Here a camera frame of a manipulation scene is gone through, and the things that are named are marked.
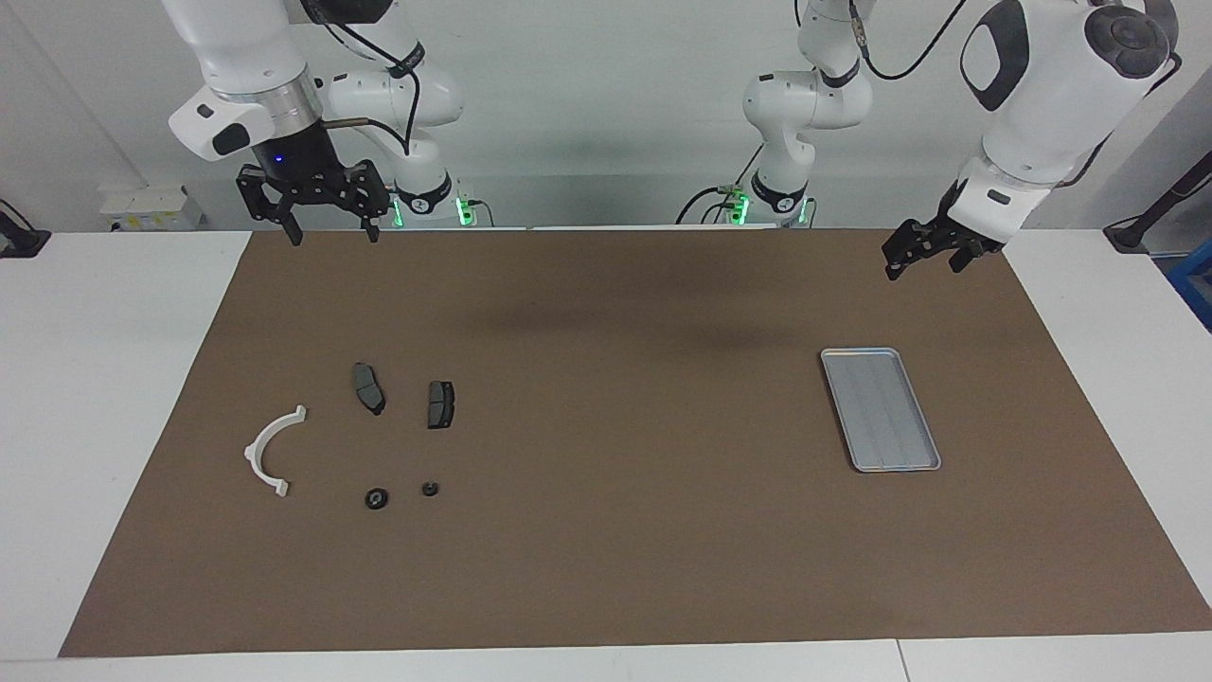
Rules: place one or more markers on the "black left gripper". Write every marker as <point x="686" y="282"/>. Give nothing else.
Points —
<point x="933" y="237"/>

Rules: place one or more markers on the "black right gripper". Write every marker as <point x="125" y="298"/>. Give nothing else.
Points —
<point x="294" y="166"/>

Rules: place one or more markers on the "large black bearing gear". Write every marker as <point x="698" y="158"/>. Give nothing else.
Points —
<point x="377" y="499"/>

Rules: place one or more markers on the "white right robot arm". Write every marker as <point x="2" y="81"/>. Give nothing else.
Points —
<point x="237" y="47"/>

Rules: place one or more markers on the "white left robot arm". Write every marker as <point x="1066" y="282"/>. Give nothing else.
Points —
<point x="1042" y="95"/>

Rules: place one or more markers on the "silver metal tray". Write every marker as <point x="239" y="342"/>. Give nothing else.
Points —
<point x="881" y="417"/>

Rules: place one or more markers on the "grey curved brake pad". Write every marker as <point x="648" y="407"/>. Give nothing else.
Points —
<point x="367" y="388"/>

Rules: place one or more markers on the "white power strip box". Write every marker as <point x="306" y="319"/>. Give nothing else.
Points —
<point x="151" y="208"/>

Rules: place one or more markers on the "grey rectangular brake pad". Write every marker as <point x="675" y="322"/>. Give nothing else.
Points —
<point x="440" y="405"/>

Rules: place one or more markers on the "blue crate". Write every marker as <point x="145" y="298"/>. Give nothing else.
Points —
<point x="1195" y="284"/>

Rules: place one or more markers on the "brown table mat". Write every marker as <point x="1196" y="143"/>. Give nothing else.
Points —
<point x="606" y="530"/>

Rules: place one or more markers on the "black angled stand mount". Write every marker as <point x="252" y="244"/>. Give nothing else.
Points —
<point x="1141" y="225"/>

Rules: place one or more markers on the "white curved plastic bracket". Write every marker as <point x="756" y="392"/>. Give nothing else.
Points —
<point x="254" y="455"/>

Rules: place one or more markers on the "black table clamp mount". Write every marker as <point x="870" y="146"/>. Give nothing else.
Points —
<point x="21" y="242"/>

